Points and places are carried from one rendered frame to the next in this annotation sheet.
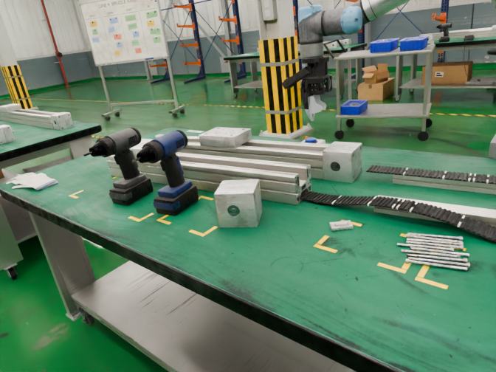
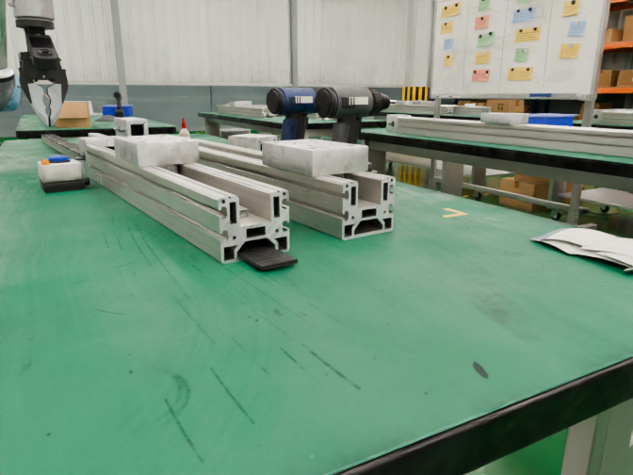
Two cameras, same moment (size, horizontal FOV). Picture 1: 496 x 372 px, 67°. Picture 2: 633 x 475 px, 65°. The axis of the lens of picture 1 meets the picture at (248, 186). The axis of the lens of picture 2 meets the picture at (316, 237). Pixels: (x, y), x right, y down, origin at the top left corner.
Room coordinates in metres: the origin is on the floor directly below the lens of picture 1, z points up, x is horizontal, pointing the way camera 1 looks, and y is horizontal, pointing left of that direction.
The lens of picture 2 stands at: (2.15, 0.67, 0.99)
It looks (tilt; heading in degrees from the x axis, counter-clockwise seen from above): 16 degrees down; 200
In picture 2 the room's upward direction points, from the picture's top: straight up
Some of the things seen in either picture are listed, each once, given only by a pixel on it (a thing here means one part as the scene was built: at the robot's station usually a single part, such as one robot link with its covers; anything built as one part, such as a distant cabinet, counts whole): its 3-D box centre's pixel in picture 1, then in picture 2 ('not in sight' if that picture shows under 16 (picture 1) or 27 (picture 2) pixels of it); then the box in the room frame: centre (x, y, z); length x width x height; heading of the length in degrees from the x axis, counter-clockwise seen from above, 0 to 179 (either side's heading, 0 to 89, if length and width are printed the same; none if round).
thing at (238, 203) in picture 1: (240, 201); (250, 153); (0.91, 0.03, 0.83); 0.11 x 0.10 x 0.10; 167
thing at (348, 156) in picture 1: (344, 160); (99, 156); (1.11, -0.31, 0.83); 0.12 x 0.09 x 0.10; 144
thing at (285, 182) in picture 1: (195, 170); (247, 173); (1.21, 0.17, 0.82); 0.80 x 0.10 x 0.09; 54
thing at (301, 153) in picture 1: (227, 153); (157, 182); (1.36, 0.06, 0.82); 0.80 x 0.10 x 0.09; 54
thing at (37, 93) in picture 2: (317, 106); (37, 104); (1.31, -0.28, 0.96); 0.06 x 0.03 x 0.09; 54
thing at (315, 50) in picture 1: (311, 50); (31, 10); (1.30, -0.27, 1.15); 0.08 x 0.08 x 0.05
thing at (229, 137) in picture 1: (226, 140); (155, 156); (1.36, 0.06, 0.87); 0.16 x 0.11 x 0.07; 54
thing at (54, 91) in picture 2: (314, 108); (54, 104); (1.28, -0.26, 0.96); 0.06 x 0.03 x 0.09; 54
